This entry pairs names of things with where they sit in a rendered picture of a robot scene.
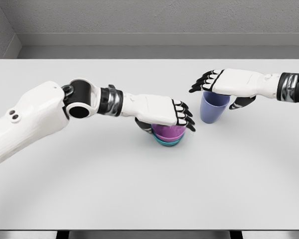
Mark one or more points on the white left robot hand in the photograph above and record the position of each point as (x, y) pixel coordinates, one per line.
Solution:
(162, 109)

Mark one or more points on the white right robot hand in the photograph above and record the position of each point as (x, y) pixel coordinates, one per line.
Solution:
(231, 83)

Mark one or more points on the purple bowl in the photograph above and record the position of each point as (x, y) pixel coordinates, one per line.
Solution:
(169, 131)

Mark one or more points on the blue-violet cup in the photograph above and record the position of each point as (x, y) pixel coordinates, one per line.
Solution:
(211, 107)

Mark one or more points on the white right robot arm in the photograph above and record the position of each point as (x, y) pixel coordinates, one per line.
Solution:
(284, 85)

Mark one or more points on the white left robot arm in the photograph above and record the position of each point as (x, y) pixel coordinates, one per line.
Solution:
(40, 109)

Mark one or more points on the teal bowl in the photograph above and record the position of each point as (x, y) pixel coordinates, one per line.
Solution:
(167, 143)

